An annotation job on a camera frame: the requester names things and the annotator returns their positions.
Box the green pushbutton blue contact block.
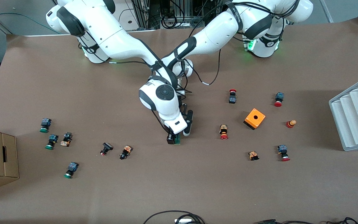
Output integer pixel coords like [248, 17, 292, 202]
[45, 134, 59, 150]
[64, 162, 79, 179]
[40, 118, 52, 133]

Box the white mounting plate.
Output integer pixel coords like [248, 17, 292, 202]
[114, 0, 159, 37]

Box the white ridged tray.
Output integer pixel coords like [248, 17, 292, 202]
[328, 74, 358, 152]

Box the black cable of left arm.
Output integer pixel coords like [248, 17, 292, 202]
[184, 47, 222, 94]

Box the black square-head switch red tip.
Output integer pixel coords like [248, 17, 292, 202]
[100, 142, 114, 156]

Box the orange button enclosure box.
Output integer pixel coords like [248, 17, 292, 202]
[244, 108, 266, 130]

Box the black looped cable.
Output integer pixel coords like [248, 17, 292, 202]
[143, 210, 206, 224]

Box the black equipment rack with cables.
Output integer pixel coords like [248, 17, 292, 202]
[131, 0, 238, 29]

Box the black cable bundle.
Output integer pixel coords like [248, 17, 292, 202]
[254, 217, 358, 224]

